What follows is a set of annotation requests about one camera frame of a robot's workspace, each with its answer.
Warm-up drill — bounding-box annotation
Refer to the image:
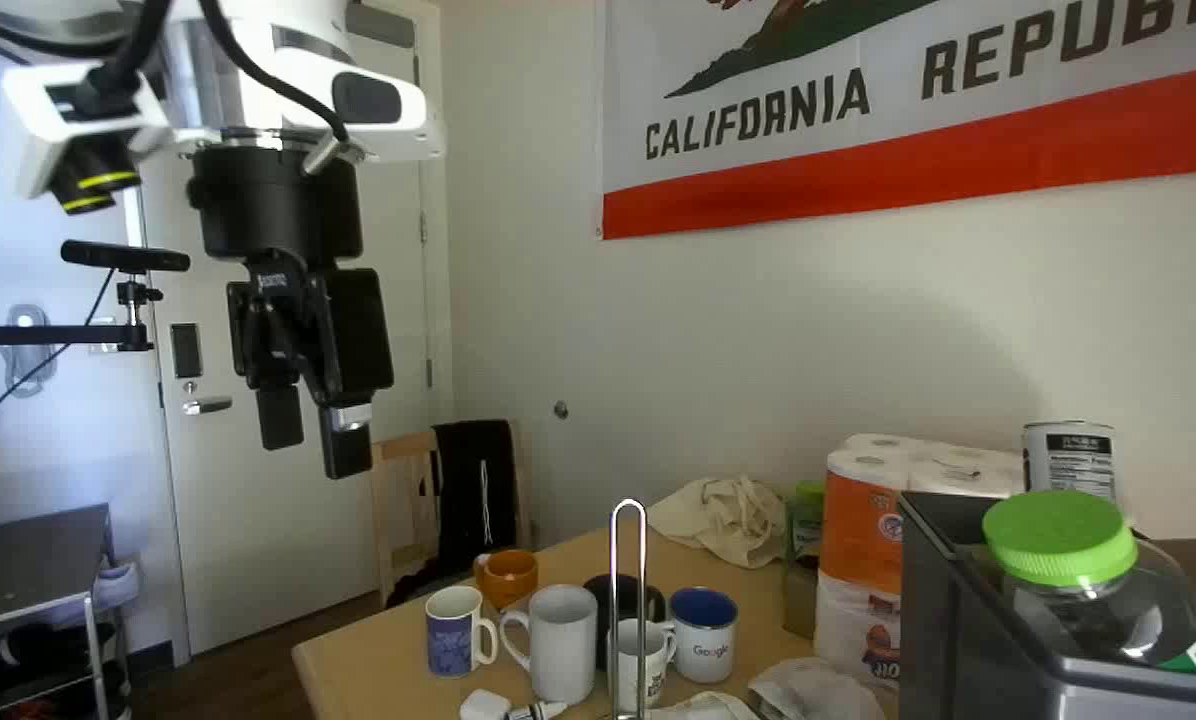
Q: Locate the black camera on stand arm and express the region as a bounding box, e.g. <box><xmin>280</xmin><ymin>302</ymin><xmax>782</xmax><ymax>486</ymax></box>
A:
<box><xmin>0</xmin><ymin>235</ymin><xmax>195</xmax><ymax>360</ymax></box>

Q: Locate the beige cloth bag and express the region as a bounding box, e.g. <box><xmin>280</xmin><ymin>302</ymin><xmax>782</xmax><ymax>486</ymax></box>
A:
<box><xmin>646</xmin><ymin>471</ymin><xmax>797</xmax><ymax>577</ymax></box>

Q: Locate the green container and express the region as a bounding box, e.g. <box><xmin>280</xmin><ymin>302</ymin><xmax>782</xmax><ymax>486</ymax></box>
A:
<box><xmin>782</xmin><ymin>476</ymin><xmax>831</xmax><ymax>642</ymax></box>

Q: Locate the black folded chair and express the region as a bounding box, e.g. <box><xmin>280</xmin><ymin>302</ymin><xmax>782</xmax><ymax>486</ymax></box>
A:
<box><xmin>430</xmin><ymin>416</ymin><xmax>523</xmax><ymax>578</ymax></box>

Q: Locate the white earbuds case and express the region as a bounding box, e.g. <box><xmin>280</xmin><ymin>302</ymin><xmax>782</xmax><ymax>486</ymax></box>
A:
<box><xmin>455</xmin><ymin>688</ymin><xmax>515</xmax><ymax>720</ymax></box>

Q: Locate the California Republic flag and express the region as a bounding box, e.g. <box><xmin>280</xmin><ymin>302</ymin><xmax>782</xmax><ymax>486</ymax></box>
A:
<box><xmin>600</xmin><ymin>0</ymin><xmax>1196</xmax><ymax>245</ymax></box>

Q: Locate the white door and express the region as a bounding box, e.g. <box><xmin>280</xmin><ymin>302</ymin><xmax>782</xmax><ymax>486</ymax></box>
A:
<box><xmin>135</xmin><ymin>0</ymin><xmax>455</xmax><ymax>659</ymax></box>

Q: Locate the black mug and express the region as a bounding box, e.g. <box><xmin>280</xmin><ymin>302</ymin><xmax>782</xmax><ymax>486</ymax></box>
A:
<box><xmin>580</xmin><ymin>570</ymin><xmax>674</xmax><ymax>670</ymax></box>

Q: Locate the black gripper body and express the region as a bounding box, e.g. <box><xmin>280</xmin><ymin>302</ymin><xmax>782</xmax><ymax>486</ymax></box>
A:
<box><xmin>190</xmin><ymin>136</ymin><xmax>368</xmax><ymax>291</ymax></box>

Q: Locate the white mug with print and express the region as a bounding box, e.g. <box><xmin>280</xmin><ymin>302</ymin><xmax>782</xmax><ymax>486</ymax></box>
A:
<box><xmin>606</xmin><ymin>616</ymin><xmax>682</xmax><ymax>715</ymax></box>

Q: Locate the crumpled clear plastic packet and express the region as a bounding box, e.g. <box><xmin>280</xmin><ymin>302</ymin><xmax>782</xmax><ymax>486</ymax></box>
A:
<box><xmin>745</xmin><ymin>652</ymin><xmax>889</xmax><ymax>720</ymax></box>

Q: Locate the orange mug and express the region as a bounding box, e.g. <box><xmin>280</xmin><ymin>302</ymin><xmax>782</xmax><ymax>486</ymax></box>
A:
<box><xmin>473</xmin><ymin>545</ymin><xmax>545</xmax><ymax>616</ymax></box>

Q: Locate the paper towel roll pack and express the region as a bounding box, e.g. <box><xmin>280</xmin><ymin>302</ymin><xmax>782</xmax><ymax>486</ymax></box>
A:
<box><xmin>813</xmin><ymin>426</ymin><xmax>1028</xmax><ymax>688</ymax></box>

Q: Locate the large plain white mug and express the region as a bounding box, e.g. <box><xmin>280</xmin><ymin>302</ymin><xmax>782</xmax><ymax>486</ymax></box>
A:
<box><xmin>497</xmin><ymin>578</ymin><xmax>606</xmax><ymax>708</ymax></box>

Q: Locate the silver can with black label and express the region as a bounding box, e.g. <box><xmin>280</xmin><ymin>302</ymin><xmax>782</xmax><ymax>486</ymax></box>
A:
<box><xmin>1021</xmin><ymin>416</ymin><xmax>1119</xmax><ymax>503</ymax></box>

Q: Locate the clear bottle with green lid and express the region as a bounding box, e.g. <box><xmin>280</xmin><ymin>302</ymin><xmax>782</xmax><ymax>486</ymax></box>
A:
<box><xmin>979</xmin><ymin>486</ymin><xmax>1196</xmax><ymax>681</ymax></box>

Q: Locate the blue patterned mug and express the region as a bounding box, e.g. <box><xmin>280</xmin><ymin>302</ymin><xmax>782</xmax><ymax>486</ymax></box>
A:
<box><xmin>422</xmin><ymin>578</ymin><xmax>504</xmax><ymax>681</ymax></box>

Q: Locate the silver door handle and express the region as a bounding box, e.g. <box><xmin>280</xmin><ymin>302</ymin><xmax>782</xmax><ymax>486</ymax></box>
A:
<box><xmin>178</xmin><ymin>389</ymin><xmax>241</xmax><ymax>420</ymax></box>

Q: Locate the grey metal cart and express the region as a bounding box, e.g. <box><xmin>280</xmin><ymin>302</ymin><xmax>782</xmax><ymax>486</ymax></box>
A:
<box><xmin>0</xmin><ymin>500</ymin><xmax>143</xmax><ymax>720</ymax></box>

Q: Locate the thick black robot hose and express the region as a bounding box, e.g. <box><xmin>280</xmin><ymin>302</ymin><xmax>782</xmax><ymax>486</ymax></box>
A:
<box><xmin>83</xmin><ymin>0</ymin><xmax>178</xmax><ymax>113</ymax></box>

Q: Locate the black door keypad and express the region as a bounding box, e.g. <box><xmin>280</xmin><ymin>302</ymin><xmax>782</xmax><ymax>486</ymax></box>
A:
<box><xmin>170</xmin><ymin>319</ymin><xmax>209</xmax><ymax>384</ymax></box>

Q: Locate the white mug with blue rim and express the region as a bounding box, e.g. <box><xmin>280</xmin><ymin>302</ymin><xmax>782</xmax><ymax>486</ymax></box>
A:
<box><xmin>666</xmin><ymin>583</ymin><xmax>745</xmax><ymax>688</ymax></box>

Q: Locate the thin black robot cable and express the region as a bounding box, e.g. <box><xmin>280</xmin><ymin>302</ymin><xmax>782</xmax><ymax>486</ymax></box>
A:
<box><xmin>195</xmin><ymin>0</ymin><xmax>358</xmax><ymax>146</ymax></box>

